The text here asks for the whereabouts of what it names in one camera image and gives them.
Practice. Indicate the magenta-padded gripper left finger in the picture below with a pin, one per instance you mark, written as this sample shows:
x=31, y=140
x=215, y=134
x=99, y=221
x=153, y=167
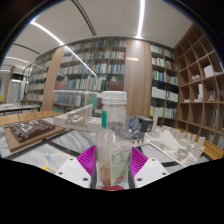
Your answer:
x=76, y=170

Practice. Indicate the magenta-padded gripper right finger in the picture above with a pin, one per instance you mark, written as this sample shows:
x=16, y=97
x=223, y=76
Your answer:
x=149, y=170

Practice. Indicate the clear plastic drink bottle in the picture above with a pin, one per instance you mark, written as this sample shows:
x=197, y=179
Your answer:
x=113, y=160

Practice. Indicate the flat round red coaster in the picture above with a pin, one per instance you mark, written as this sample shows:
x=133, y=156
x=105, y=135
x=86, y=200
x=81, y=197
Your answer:
x=112, y=188

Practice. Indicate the dark grey building model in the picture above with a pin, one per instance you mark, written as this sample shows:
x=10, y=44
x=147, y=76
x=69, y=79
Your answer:
x=145, y=125

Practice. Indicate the brown relief model on wooden board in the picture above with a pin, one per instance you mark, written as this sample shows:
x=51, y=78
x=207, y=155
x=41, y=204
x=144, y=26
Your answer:
x=30, y=130

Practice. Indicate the curved wooden slatted bench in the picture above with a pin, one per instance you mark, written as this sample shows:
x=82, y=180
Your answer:
x=26, y=117

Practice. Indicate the wooden cubby shelf unit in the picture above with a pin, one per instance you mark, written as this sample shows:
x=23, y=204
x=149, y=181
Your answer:
x=200, y=83

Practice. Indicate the ceiling light strips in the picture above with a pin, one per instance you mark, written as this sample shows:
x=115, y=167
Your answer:
x=141, y=20

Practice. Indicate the white frame architectural model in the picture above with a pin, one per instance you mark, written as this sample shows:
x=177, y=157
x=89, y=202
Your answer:
x=80, y=120

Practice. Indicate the tall wall bookshelf with books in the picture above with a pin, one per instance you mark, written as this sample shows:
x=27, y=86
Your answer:
x=100, y=66

